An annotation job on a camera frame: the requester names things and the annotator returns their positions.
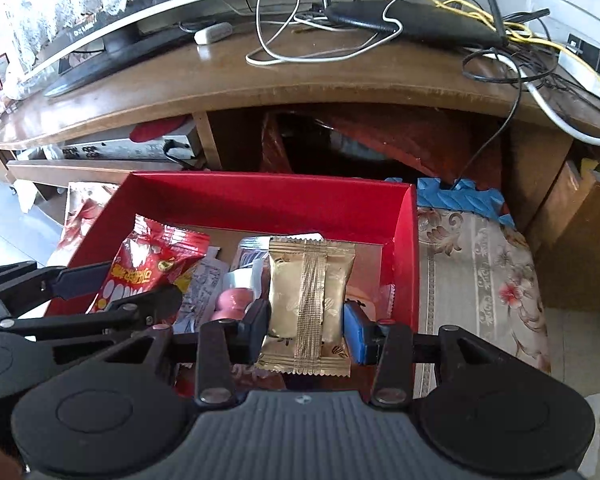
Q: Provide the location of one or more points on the gold foil snack packet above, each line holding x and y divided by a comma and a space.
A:
305, 305

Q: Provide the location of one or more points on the blue foam mat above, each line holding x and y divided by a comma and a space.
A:
455, 197

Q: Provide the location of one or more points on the white charger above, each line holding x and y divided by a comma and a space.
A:
212, 33

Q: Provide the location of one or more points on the brown cardboard box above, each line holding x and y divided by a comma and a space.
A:
580, 240

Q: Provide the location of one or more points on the silver set-top box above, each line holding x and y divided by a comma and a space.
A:
120, 150

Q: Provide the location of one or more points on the red snack packet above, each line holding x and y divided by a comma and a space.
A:
145, 265

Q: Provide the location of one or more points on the wooden television stand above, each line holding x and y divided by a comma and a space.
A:
330, 90

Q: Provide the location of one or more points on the white spicy strip packet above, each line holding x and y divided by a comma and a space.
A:
205, 280

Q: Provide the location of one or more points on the white lace cloth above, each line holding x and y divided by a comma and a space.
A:
55, 0

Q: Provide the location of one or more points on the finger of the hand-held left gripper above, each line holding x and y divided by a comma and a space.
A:
82, 280
150, 305

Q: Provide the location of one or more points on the red pouch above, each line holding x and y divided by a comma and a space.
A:
160, 130

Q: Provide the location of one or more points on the black router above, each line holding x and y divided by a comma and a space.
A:
430, 20

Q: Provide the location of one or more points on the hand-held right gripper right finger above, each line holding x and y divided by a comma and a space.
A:
357, 332

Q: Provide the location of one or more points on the white power strip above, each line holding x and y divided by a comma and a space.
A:
575, 62

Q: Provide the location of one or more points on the red gift bag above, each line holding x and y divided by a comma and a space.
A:
430, 145

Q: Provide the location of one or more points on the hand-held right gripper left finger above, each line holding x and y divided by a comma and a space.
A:
257, 325

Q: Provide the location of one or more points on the black power adapter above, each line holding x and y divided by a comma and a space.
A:
590, 52

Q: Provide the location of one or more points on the white paper sheet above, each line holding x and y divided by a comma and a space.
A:
590, 435

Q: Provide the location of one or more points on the red cardboard box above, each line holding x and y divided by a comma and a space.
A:
280, 205

